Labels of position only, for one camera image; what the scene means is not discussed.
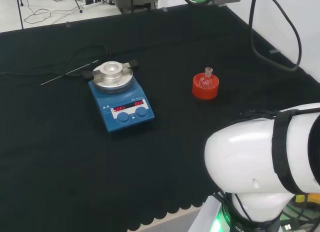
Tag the clear round-bottom flask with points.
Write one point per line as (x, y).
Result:
(206, 82)

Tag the blue base heater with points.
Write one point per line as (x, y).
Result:
(130, 122)

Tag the thin metal probe rod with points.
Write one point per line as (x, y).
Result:
(75, 70)

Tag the black bench cloth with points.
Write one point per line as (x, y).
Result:
(75, 154)

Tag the grey equipment cabinet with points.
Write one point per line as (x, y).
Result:
(135, 2)

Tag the white power strip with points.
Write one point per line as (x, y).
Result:
(97, 5)

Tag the black tripod leg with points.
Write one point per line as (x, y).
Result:
(20, 9)

